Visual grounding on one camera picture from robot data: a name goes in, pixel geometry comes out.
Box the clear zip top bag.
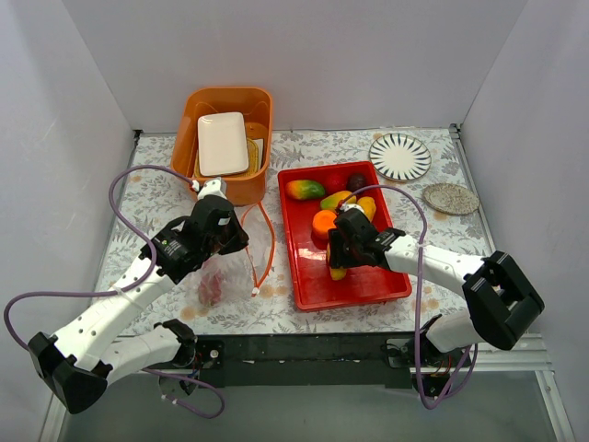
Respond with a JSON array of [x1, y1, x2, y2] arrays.
[[192, 201, 277, 307]]

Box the purple grape bunch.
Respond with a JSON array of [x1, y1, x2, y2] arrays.
[[197, 272, 224, 307]]

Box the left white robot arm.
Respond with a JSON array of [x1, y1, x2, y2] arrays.
[[28, 192, 248, 414]]

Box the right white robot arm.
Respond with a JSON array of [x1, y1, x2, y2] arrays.
[[329, 204, 545, 366]]

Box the orange tangerine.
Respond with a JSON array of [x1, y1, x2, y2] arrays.
[[311, 210, 337, 240]]

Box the yellow lemon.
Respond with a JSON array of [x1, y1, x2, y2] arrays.
[[356, 196, 376, 222]]

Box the green yellow mango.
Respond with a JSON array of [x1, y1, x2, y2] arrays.
[[319, 191, 356, 212]]

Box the dark purple passion fruit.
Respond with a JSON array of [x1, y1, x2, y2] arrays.
[[346, 173, 367, 192]]

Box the red apple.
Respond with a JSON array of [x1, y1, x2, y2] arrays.
[[324, 172, 347, 194]]

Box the red plastic tray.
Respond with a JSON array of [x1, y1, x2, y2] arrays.
[[277, 161, 412, 311]]

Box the red green mango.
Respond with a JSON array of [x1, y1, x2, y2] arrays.
[[284, 180, 326, 201]]

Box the floral table mat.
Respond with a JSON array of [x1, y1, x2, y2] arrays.
[[120, 127, 494, 335]]

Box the white rectangular plate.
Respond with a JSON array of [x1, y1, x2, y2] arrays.
[[197, 111, 248, 177]]

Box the yellow woven basket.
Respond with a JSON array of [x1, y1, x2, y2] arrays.
[[193, 138, 261, 178]]

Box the striped round plate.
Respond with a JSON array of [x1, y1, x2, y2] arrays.
[[369, 133, 432, 181]]

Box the orange plastic bin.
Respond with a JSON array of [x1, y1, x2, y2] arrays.
[[170, 87, 272, 206]]

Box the speckled small round plate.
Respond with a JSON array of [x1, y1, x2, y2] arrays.
[[422, 183, 479, 215]]

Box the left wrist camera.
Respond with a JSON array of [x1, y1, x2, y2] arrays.
[[191, 178, 226, 200]]

